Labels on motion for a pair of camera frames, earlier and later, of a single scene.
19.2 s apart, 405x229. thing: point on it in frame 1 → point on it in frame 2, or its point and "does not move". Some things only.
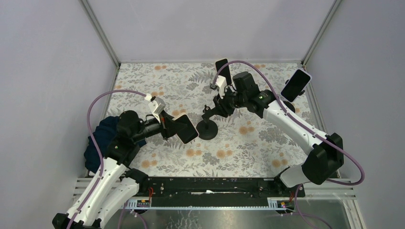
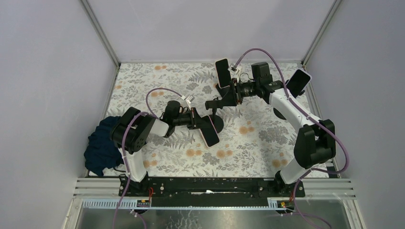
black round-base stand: (207, 129) → (216, 120)
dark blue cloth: (106, 130) does not move
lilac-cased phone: (296, 85) does not move
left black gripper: (167, 127) → (196, 119)
